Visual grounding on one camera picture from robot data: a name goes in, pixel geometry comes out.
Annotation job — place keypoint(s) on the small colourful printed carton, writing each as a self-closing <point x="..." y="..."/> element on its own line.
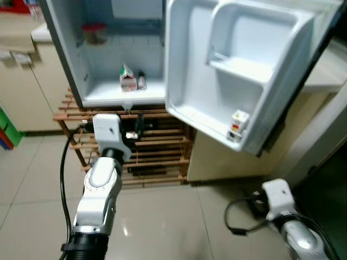
<point x="238" y="127"/>

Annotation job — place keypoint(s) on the white lined fridge door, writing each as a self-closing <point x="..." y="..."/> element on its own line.
<point x="195" y="65"/>

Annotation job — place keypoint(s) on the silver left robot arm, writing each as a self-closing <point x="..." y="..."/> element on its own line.
<point x="97" y="195"/>

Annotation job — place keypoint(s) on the small dark fridge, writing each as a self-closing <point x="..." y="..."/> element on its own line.
<point x="108" y="54"/>

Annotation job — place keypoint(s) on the small black device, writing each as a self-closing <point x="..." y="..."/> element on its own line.
<point x="145" y="170"/>
<point x="152" y="124"/>

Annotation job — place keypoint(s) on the wooden slatted rack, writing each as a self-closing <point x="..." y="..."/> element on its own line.
<point x="162" y="157"/>

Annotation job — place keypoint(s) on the small dark bottle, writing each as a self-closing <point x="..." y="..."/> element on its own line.
<point x="142" y="81"/>

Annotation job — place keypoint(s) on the green and white carton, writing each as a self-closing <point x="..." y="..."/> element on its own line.
<point x="128" y="78"/>

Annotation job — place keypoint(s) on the green tinted glass door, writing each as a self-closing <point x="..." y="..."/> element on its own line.
<point x="331" y="216"/>

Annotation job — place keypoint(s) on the glass jar with red lid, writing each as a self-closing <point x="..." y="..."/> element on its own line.
<point x="95" y="33"/>

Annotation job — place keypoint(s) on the beige kitchen base cabinet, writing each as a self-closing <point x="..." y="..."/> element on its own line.
<point x="32" y="97"/>

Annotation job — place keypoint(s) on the white box shaped unit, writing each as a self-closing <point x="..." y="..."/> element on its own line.
<point x="331" y="70"/>

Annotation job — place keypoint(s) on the green bag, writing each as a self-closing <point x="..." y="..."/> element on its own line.
<point x="11" y="124"/>

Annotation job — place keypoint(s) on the red bag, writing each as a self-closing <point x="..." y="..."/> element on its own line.
<point x="5" y="143"/>

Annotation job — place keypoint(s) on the white paper label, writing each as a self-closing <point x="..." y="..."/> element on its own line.
<point x="6" y="55"/>
<point x="23" y="59"/>

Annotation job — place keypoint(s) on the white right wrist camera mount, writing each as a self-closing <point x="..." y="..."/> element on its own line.
<point x="277" y="197"/>

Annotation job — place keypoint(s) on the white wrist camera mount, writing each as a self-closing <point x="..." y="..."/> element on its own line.
<point x="277" y="197"/>
<point x="108" y="132"/>

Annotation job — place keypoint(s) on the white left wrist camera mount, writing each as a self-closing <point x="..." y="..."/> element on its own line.
<point x="108" y="132"/>

